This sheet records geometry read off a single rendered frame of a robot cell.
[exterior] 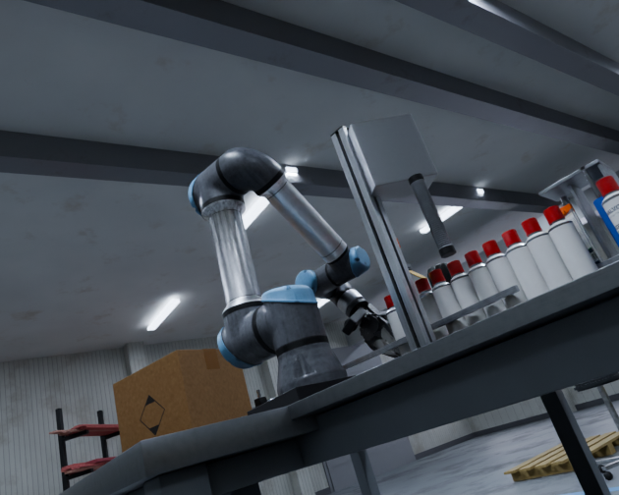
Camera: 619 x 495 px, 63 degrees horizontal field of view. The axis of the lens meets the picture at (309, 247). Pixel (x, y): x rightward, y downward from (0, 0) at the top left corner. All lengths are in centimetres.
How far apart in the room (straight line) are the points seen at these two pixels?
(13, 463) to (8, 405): 87
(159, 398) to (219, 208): 55
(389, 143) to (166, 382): 86
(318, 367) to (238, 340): 22
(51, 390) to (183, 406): 818
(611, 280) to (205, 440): 46
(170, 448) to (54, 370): 903
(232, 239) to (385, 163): 42
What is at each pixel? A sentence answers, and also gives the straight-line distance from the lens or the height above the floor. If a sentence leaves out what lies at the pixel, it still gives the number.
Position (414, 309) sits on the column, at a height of 98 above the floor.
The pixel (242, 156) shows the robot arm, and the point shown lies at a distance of 127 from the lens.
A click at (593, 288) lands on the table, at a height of 82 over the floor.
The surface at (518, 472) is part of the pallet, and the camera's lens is 557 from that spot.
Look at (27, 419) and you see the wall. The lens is 942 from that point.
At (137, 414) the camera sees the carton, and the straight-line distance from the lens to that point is 156.
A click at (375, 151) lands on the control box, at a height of 138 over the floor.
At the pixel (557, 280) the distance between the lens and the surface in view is 116.
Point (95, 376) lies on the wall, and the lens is 973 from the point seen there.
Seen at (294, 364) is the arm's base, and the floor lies 93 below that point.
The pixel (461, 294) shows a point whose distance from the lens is 125.
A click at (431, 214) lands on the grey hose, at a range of 119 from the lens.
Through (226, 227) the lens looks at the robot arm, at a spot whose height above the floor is 132.
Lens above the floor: 76
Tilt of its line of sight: 22 degrees up
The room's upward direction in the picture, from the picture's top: 18 degrees counter-clockwise
